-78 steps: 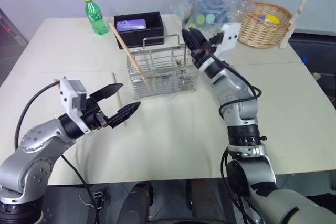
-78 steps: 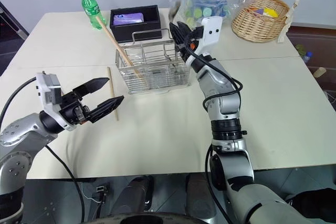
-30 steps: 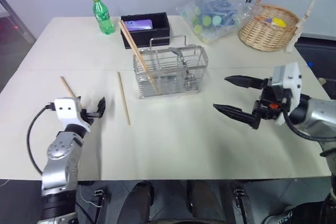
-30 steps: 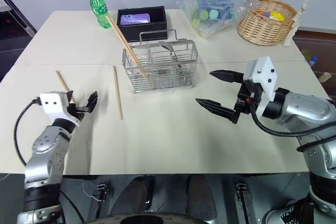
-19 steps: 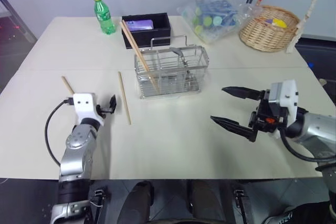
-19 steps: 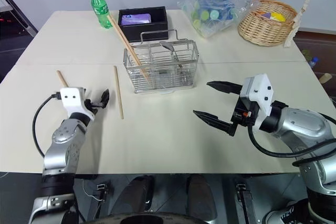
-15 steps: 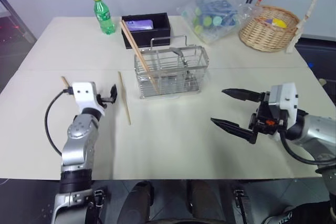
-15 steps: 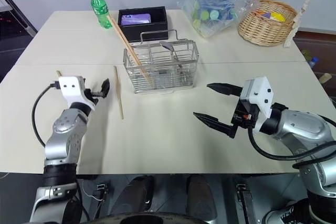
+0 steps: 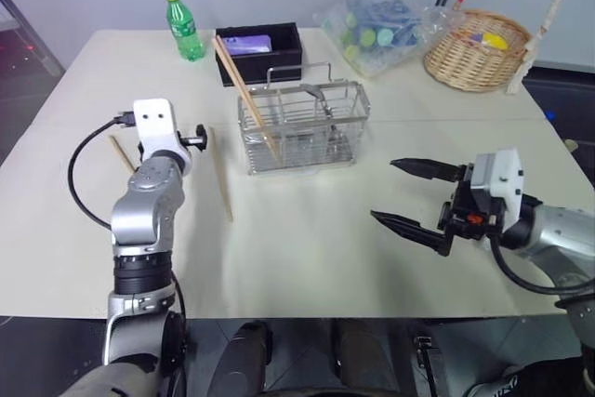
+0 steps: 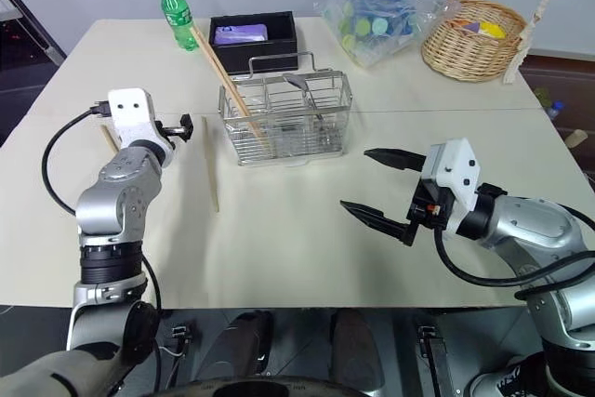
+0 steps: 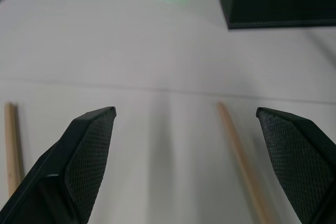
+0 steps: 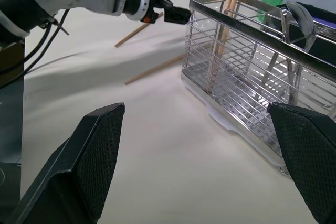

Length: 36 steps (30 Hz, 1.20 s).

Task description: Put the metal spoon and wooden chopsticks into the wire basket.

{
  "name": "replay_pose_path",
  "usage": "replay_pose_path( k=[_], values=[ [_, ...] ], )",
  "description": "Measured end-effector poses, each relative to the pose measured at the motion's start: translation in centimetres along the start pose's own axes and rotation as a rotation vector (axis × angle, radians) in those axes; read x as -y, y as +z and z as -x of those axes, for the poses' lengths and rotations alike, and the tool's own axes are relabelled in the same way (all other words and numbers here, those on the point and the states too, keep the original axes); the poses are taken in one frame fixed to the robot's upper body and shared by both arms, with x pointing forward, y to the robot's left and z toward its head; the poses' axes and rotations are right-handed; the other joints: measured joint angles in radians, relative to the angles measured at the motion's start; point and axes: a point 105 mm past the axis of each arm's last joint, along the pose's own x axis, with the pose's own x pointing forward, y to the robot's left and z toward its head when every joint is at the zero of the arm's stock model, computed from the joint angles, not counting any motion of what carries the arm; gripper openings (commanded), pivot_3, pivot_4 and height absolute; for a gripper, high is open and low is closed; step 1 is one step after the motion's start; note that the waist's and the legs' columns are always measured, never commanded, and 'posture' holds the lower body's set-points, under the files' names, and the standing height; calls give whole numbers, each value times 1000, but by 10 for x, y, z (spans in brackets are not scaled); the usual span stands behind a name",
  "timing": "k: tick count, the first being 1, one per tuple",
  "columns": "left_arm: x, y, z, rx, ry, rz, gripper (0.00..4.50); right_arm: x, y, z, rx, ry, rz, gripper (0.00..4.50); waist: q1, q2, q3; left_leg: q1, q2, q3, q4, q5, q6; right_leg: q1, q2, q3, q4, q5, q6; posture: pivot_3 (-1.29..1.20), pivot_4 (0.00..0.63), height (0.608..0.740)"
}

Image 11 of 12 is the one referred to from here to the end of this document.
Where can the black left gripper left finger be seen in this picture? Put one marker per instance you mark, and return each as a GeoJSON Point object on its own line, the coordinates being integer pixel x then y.
{"type": "Point", "coordinates": [78, 166]}

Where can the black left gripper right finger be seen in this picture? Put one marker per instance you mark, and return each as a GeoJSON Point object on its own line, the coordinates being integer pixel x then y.
{"type": "Point", "coordinates": [296, 155]}

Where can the wooden chopstick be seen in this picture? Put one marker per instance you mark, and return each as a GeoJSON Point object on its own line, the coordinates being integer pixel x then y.
{"type": "Point", "coordinates": [11, 150]}
{"type": "Point", "coordinates": [242, 161]}

